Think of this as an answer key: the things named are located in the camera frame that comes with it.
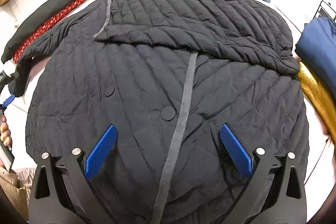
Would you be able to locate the black quilted coat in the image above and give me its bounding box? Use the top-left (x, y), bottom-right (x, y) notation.
top-left (7, 0), bottom-right (310, 224)

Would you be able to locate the person's left hand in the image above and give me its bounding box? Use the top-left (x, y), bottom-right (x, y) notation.
top-left (1, 122), bottom-right (13, 147)

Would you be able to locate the pink polka dot bedsheet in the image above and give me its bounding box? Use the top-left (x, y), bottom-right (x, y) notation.
top-left (12, 0), bottom-right (334, 214)

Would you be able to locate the folded golden yellow garment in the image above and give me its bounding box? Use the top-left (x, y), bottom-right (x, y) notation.
top-left (298, 61), bottom-right (336, 143)

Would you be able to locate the folded red patterned garment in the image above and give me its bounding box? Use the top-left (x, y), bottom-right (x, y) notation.
top-left (11, 0), bottom-right (86, 64)

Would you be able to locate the folded navy blue garment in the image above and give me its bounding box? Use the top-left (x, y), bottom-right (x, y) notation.
top-left (295, 18), bottom-right (335, 94)

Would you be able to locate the folded black garment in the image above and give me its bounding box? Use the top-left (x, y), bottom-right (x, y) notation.
top-left (1, 0), bottom-right (75, 63)

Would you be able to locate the black wire rack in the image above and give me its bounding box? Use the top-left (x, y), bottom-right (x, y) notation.
top-left (313, 1), bottom-right (336, 21)

